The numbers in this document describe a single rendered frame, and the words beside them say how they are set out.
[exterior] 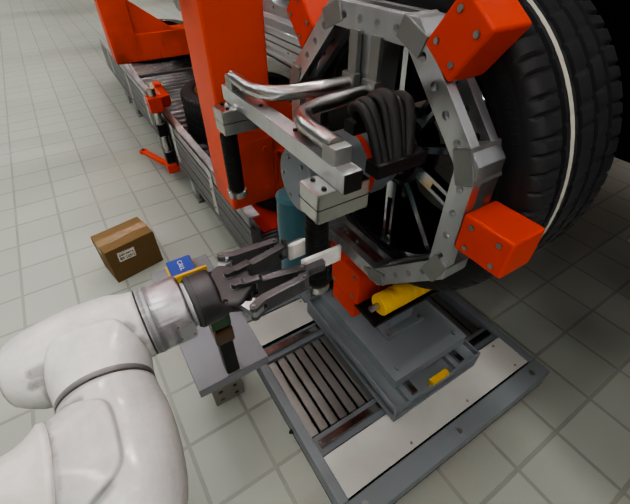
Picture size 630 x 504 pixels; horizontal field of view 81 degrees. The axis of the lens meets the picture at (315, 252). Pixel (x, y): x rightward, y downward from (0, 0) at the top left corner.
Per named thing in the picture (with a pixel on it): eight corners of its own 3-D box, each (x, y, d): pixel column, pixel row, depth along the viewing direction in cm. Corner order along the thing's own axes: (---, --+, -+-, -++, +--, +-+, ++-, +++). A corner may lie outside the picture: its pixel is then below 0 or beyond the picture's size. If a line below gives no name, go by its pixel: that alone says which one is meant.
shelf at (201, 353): (269, 362, 90) (268, 355, 88) (201, 398, 83) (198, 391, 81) (207, 260, 117) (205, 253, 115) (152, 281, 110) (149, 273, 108)
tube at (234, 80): (360, 96, 69) (365, 30, 62) (266, 118, 61) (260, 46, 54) (310, 71, 80) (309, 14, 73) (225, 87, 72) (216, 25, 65)
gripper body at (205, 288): (185, 302, 56) (242, 278, 60) (205, 342, 51) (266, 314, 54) (173, 266, 51) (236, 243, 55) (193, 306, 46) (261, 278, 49)
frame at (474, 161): (446, 320, 80) (556, 33, 44) (424, 334, 77) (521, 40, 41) (313, 200, 114) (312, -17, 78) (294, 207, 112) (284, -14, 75)
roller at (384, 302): (459, 279, 103) (465, 263, 99) (376, 325, 91) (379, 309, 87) (444, 266, 106) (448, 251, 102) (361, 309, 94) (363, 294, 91)
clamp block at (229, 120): (266, 127, 77) (264, 101, 74) (225, 137, 73) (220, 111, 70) (255, 119, 80) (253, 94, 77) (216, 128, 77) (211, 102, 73)
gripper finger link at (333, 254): (300, 259, 55) (302, 262, 55) (339, 243, 58) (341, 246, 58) (300, 273, 57) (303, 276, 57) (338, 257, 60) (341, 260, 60)
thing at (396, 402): (473, 367, 127) (481, 351, 120) (392, 423, 112) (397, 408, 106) (379, 278, 158) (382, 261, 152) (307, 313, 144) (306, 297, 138)
